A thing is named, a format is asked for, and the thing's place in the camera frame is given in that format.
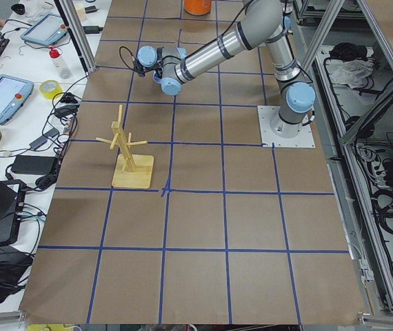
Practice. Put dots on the white paper cup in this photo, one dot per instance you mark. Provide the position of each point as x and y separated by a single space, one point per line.
80 10

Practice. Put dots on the wooden cup rack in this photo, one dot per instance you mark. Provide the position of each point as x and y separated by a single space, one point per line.
131 170

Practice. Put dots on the far teach pendant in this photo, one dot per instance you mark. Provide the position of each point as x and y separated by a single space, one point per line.
46 31

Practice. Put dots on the light blue plastic cup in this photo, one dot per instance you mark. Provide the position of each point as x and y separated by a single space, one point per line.
157 78

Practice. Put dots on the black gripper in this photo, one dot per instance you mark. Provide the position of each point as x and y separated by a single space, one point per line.
157 73

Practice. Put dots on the white crumpled cloth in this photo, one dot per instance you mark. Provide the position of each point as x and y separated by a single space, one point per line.
352 73

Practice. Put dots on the large black power brick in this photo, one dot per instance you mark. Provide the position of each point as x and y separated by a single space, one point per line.
31 164

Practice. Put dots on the aluminium frame post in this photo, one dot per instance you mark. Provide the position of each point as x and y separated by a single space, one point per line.
71 20

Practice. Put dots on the yellow tape roll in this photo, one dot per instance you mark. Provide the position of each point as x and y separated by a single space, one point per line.
50 89

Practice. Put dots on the orange cylindrical bin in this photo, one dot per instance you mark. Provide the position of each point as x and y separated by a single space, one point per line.
198 7

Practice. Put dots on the teach pendant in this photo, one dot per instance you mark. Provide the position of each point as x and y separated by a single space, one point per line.
13 93
46 31

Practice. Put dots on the red cap squeeze bottle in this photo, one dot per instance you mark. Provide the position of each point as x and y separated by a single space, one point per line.
59 63

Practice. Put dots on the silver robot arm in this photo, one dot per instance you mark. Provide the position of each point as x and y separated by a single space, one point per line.
261 25

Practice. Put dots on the black power adapter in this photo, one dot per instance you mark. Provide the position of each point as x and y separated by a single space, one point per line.
92 29

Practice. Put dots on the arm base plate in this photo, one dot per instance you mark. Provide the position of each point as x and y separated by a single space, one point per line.
303 134

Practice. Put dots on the near teach pendant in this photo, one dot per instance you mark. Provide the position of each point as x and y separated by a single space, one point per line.
13 93

